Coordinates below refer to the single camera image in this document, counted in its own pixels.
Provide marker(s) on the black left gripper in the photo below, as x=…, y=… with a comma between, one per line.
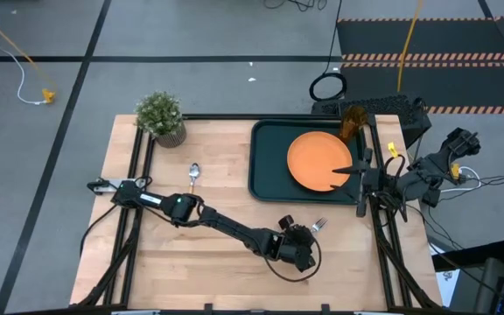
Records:
x=296, y=254

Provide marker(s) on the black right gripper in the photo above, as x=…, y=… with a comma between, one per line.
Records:
x=372, y=184

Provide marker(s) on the orange plate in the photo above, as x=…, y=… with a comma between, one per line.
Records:
x=313, y=159

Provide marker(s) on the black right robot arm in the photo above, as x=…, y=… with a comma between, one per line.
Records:
x=414, y=179

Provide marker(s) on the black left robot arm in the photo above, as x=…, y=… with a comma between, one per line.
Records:
x=230, y=227

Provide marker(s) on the dark green tray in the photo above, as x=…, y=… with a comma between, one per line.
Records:
x=269, y=166

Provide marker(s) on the yellow tag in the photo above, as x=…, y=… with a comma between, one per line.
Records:
x=454, y=170
x=393, y=149

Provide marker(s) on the black perforated box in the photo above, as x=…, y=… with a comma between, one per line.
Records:
x=383, y=105

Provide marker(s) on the white paper sheet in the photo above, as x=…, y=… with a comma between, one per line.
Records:
x=446, y=280

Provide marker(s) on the striped plant pot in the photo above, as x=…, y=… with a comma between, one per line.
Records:
x=174, y=140

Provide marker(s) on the black hazard striped mat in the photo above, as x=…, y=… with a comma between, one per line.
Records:
x=453, y=39

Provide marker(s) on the green artificial plant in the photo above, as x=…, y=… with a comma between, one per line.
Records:
x=158, y=114

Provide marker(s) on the black aluminium table frame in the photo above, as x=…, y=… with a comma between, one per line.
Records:
x=234, y=116

